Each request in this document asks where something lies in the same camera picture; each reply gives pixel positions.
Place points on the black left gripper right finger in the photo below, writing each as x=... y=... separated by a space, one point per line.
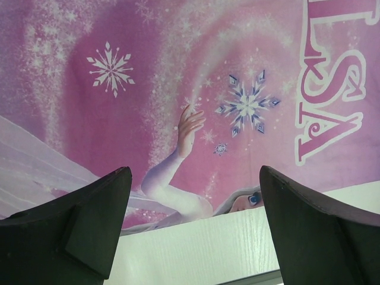
x=318 y=239

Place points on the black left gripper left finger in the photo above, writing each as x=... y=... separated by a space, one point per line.
x=69 y=240

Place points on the purple Elsa placemat cloth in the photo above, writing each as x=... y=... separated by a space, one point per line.
x=193 y=96

